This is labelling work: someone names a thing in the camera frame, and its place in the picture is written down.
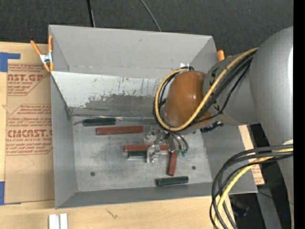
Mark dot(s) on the red-brown flat block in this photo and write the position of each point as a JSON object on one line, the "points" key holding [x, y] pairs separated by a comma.
{"points": [[135, 148], [119, 130], [172, 163]]}

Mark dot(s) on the dark green flat block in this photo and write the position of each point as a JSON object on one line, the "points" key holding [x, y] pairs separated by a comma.
{"points": [[98, 121], [172, 181], [137, 154]]}

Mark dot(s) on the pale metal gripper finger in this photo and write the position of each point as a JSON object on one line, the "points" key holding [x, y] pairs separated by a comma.
{"points": [[151, 154], [149, 137]]}

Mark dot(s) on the brown cardboard board red print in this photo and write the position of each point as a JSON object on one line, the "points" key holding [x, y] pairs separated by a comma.
{"points": [[28, 128]]}

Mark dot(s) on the grey metal bin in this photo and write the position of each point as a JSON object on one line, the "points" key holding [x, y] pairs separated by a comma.
{"points": [[107, 166]]}

